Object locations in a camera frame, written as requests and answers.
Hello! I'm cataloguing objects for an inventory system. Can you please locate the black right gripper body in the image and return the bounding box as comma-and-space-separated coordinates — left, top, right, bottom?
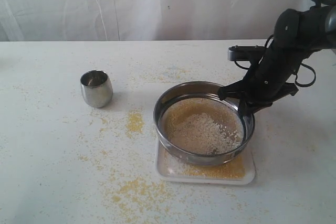
243, 45, 305, 102

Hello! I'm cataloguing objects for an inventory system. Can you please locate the yellow grain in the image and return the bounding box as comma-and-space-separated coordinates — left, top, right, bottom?
164, 102, 245, 179

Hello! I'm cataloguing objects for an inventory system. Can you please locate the round stainless steel sieve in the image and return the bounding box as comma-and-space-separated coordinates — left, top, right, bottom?
153, 81, 255, 166

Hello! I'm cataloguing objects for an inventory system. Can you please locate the stainless steel cup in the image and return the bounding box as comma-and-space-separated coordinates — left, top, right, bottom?
80, 70, 113, 108

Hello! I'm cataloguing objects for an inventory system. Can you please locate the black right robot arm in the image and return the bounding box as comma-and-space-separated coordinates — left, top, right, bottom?
217, 6, 335, 115

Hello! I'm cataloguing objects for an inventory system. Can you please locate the white square plastic tray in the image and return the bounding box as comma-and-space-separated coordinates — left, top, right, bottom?
154, 142, 255, 186

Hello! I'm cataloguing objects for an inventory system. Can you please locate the white backdrop curtain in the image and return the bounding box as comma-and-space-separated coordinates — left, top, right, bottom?
1, 0, 311, 41

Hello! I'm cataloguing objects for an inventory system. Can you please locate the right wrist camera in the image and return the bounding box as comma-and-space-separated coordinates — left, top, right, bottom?
228, 45, 265, 62

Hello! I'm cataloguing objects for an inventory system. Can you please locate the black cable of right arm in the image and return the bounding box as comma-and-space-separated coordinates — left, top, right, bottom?
233, 0, 333, 88

